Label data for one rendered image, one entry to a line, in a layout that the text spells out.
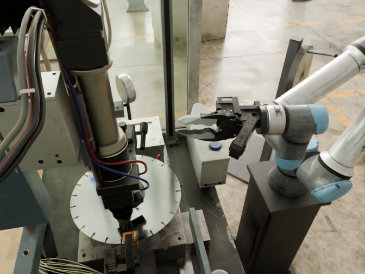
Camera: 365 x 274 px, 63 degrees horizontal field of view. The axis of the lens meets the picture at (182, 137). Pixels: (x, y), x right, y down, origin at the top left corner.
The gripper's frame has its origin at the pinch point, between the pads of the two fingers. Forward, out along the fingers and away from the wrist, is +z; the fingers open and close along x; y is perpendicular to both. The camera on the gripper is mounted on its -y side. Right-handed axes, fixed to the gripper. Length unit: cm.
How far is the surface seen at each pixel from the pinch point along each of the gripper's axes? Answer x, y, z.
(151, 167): -27.7, 6.8, 9.9
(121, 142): 13.5, -14.5, 11.6
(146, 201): -25.5, -6.4, 11.0
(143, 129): 0.7, -0.8, 9.8
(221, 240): -45.0, -11.8, -12.9
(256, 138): -138, 105, -66
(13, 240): -45, -10, 57
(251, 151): -136, 91, -59
